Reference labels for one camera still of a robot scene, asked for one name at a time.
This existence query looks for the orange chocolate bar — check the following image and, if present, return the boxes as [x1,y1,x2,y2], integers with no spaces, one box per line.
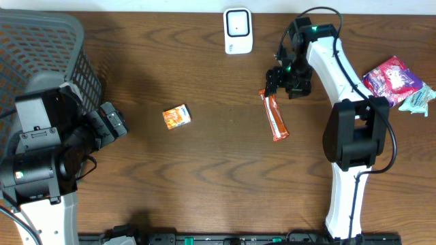
[259,89,290,142]

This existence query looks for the small orange snack packet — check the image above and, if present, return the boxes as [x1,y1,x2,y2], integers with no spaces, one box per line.
[162,104,191,129]

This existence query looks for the purple snack packet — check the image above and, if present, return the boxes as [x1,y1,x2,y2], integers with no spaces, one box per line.
[362,56,424,108]

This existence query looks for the teal white snack packet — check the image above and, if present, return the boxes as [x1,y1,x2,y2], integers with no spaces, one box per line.
[399,84,435,117]

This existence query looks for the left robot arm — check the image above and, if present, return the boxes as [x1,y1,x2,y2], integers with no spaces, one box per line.
[1,86,128,244]

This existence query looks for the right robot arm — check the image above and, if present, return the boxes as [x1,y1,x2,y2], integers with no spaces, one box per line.
[259,16,392,244]

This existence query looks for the white barcode scanner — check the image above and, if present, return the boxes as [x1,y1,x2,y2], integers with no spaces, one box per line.
[223,7,253,54]

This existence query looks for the grey plastic mesh basket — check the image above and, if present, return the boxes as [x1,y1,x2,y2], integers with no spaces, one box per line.
[1,10,104,156]

